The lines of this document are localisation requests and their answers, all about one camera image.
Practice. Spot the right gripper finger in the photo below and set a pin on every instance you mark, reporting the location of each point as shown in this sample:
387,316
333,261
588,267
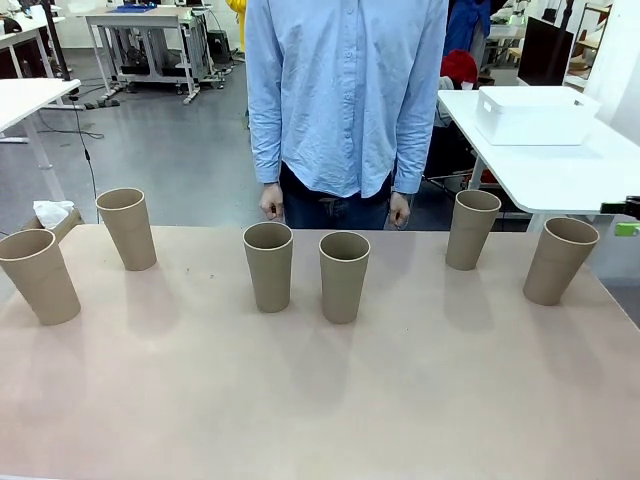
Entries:
625,207
629,230

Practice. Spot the beige paper cup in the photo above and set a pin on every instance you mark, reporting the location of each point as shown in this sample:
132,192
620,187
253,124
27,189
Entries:
270,280
42,285
467,240
555,275
132,235
342,290

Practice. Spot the white plastic basket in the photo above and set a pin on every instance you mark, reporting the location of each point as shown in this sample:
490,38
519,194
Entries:
535,122

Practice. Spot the person's right forearm blue sleeve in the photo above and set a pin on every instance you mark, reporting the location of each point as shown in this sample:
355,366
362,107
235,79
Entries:
267,145

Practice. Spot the person's left forearm blue sleeve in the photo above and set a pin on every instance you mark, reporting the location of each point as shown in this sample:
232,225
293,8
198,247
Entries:
412,150

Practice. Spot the person's left hand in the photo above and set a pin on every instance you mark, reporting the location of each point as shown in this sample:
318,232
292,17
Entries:
401,210

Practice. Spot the person's right hand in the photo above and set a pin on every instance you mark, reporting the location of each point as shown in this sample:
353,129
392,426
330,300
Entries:
272,205

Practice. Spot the white table with rounded corners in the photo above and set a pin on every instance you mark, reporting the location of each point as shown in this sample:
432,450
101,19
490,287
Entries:
540,170

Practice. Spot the black computer monitor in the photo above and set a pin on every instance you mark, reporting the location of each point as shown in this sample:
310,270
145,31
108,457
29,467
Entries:
545,50

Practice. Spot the red fabric item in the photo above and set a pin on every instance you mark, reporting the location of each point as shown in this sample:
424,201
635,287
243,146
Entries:
460,65

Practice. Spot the dark blue jacket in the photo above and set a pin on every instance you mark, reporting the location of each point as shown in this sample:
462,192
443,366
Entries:
467,25

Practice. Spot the person's blue jeans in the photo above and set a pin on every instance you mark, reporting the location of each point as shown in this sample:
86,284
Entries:
330,212

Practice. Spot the person's light blue shirt torso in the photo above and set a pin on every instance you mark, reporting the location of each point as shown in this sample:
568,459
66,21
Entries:
340,100

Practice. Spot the yellow garment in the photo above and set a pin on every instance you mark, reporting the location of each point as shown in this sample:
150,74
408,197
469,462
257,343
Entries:
239,25

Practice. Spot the grey metal workbench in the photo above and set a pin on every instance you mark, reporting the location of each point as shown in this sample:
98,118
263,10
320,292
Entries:
145,22

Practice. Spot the brown cardboard box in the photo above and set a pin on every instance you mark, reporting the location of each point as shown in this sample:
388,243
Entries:
70,222

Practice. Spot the black vertical pole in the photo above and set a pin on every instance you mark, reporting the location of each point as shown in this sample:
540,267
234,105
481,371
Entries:
57,45

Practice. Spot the white desk with white legs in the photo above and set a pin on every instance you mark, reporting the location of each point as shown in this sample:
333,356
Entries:
25,100

